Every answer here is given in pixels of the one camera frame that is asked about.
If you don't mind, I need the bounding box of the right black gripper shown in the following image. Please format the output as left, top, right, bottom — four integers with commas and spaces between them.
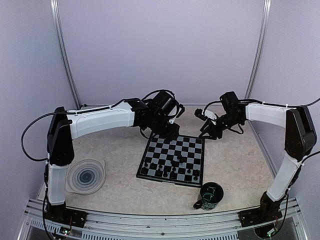
199, 111, 244, 139

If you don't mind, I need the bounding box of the black grey chess board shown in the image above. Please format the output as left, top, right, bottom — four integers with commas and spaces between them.
136, 135, 205, 188

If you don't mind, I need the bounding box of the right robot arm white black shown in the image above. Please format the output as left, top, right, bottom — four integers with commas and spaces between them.
194, 91, 317, 227

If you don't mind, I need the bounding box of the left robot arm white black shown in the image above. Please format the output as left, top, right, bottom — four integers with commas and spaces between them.
45, 90, 185, 223

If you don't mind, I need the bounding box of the black chess piece pile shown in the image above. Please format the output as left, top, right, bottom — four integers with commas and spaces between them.
170, 154, 185, 167

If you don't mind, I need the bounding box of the dark green mug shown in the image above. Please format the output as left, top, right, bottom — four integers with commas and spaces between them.
193, 182, 224, 211

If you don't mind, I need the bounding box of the clear collapsible silicone bowl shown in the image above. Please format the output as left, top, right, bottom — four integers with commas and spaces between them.
65, 159, 107, 196

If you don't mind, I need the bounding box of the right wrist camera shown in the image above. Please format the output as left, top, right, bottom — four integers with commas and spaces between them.
194, 108, 218, 122

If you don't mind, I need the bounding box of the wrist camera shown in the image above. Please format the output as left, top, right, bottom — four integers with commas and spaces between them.
168, 104, 185, 124
194, 108, 218, 122

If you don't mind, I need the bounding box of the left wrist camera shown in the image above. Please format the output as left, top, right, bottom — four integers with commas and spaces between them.
168, 104, 185, 124

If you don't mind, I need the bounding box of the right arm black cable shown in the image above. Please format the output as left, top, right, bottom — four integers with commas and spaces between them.
289, 97, 320, 109

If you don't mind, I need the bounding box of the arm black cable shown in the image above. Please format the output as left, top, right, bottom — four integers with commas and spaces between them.
20, 112, 55, 161
289, 97, 320, 109

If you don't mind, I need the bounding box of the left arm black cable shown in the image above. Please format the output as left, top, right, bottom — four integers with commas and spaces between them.
20, 112, 55, 161

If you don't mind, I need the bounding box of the aluminium front rail frame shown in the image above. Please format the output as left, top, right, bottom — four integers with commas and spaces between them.
14, 198, 310, 240

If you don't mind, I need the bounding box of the right aluminium corner post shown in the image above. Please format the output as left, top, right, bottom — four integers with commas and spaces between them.
245, 0, 272, 99

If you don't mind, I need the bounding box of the aluminium corner post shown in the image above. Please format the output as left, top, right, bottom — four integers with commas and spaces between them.
50, 0, 82, 109
245, 0, 272, 99

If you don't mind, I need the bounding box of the left aluminium corner post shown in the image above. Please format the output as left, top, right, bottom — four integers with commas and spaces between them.
50, 0, 82, 109

